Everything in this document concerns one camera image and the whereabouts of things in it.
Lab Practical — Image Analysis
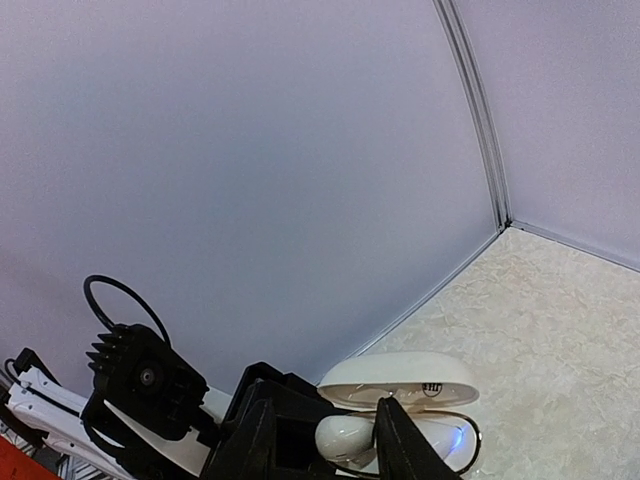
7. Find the white charging case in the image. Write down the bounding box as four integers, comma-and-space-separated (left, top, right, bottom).
317, 351, 482, 479

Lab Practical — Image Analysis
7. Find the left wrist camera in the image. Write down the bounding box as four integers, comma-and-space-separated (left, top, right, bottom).
82, 324, 215, 441

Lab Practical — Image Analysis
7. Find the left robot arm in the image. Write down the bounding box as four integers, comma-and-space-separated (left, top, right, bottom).
1, 348, 346, 479

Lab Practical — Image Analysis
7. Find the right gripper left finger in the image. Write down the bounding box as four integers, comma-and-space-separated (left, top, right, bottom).
200, 400, 276, 480

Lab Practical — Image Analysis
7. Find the orange tote bag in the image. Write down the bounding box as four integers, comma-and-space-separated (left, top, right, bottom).
1, 437, 61, 480

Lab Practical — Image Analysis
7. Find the left aluminium frame post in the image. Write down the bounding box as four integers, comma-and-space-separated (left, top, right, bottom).
433, 0, 512, 233

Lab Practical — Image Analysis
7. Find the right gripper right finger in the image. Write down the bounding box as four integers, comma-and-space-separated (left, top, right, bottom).
374, 398, 460, 480

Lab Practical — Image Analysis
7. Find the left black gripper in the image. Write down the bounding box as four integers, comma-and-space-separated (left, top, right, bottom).
219, 362, 335, 479

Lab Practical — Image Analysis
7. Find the white stem earbud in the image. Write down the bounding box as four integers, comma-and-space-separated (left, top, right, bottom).
314, 415, 375, 463

